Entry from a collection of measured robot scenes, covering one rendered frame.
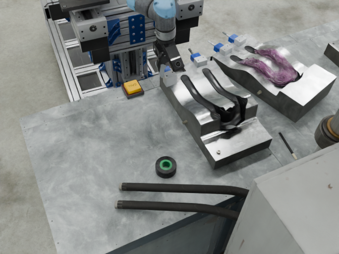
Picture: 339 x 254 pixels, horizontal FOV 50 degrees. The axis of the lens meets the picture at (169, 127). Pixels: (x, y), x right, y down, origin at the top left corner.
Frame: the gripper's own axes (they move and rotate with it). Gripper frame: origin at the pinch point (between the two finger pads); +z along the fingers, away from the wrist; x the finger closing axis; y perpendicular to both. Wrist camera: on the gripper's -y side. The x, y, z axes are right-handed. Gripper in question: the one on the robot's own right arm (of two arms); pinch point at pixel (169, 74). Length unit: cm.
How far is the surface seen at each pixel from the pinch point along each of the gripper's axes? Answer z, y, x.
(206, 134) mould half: 5.7, -29.9, -1.7
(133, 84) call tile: 10.5, 10.2, 12.9
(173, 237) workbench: 31, -54, 25
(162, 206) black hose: 4, -50, 27
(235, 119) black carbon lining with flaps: 6.7, -28.3, -16.1
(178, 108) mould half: 9.2, -11.4, 1.2
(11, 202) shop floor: 89, 23, 95
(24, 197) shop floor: 89, 23, 88
